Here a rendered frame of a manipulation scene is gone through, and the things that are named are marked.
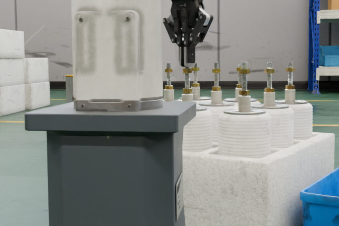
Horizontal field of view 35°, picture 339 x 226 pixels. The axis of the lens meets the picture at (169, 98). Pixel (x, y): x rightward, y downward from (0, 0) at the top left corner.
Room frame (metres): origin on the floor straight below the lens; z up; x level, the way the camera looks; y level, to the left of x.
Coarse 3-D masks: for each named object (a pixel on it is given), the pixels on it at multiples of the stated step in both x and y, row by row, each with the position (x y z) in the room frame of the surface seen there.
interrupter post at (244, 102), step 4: (240, 96) 0.96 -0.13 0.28; (244, 96) 0.96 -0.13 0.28; (248, 96) 0.96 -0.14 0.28; (240, 100) 0.96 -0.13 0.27; (244, 100) 0.95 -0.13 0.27; (248, 100) 0.96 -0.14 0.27; (240, 104) 0.96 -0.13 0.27; (244, 104) 0.96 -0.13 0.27; (248, 104) 0.96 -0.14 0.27; (240, 108) 0.96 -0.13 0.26; (244, 108) 0.96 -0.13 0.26; (248, 108) 0.96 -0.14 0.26
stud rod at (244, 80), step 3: (243, 63) 0.96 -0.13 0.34; (246, 63) 0.96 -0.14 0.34; (243, 66) 0.96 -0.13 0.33; (246, 66) 0.96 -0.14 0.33; (243, 75) 0.96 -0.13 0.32; (246, 75) 0.96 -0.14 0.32; (243, 78) 0.96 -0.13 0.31; (246, 78) 0.96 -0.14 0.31; (243, 81) 0.96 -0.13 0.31; (246, 81) 0.96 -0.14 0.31; (243, 84) 0.96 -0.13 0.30; (246, 84) 0.96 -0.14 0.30; (243, 87) 0.96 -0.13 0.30; (246, 87) 0.96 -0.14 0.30
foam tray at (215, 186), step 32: (192, 160) 0.94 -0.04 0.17; (224, 160) 0.90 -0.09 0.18; (256, 160) 0.88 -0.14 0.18; (288, 160) 0.94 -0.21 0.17; (320, 160) 1.10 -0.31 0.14; (192, 192) 0.94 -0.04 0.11; (224, 192) 0.90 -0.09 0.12; (256, 192) 0.87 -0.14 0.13; (288, 192) 0.94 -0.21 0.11; (192, 224) 0.94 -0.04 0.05; (224, 224) 0.90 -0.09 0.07; (256, 224) 0.87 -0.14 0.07; (288, 224) 0.94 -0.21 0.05
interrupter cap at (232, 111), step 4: (236, 108) 1.00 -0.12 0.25; (252, 108) 1.00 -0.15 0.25; (224, 112) 0.96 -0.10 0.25; (228, 112) 0.94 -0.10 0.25; (232, 112) 0.94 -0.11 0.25; (236, 112) 0.93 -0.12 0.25; (240, 112) 0.93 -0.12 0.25; (244, 112) 0.93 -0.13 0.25; (248, 112) 0.93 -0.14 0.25; (252, 112) 0.93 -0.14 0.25; (256, 112) 0.93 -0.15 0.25; (260, 112) 0.94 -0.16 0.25; (264, 112) 0.95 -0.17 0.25
